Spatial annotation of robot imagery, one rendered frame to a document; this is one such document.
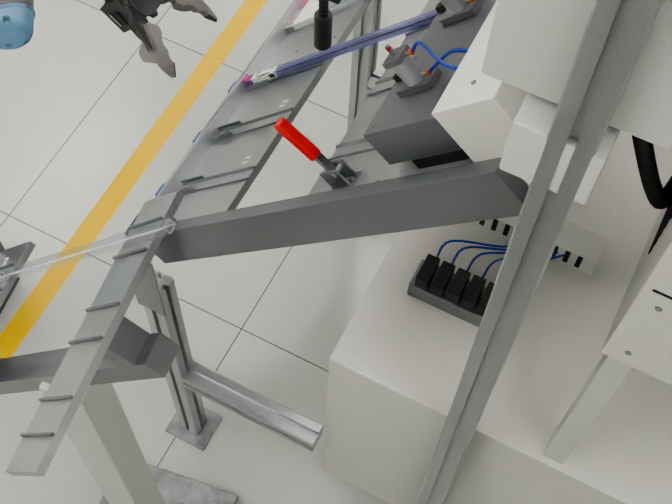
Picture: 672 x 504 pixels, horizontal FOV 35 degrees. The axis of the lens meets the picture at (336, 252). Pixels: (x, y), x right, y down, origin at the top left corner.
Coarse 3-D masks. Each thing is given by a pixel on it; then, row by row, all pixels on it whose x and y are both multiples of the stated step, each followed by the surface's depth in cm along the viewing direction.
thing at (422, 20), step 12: (432, 12) 133; (396, 24) 139; (408, 24) 136; (420, 24) 135; (360, 36) 145; (372, 36) 142; (384, 36) 140; (336, 48) 148; (348, 48) 146; (300, 60) 155; (312, 60) 153; (324, 60) 151; (276, 72) 159; (288, 72) 158; (252, 84) 165
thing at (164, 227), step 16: (160, 224) 112; (112, 240) 119; (128, 240) 116; (144, 240) 115; (48, 256) 131; (64, 256) 127; (80, 256) 125; (0, 272) 142; (16, 272) 137; (32, 272) 135
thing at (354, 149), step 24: (432, 0) 139; (384, 72) 134; (384, 96) 129; (360, 120) 129; (360, 144) 125; (360, 168) 121; (384, 168) 116; (408, 168) 113; (432, 168) 109; (312, 192) 125
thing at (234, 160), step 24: (312, 24) 167; (336, 24) 159; (288, 48) 167; (312, 48) 159; (312, 72) 152; (264, 96) 160; (288, 96) 152; (240, 120) 160; (264, 120) 153; (288, 120) 147; (216, 144) 160; (240, 144) 153; (264, 144) 146; (216, 168) 153; (240, 168) 146; (192, 192) 153; (216, 192) 147; (240, 192) 141; (192, 216) 147
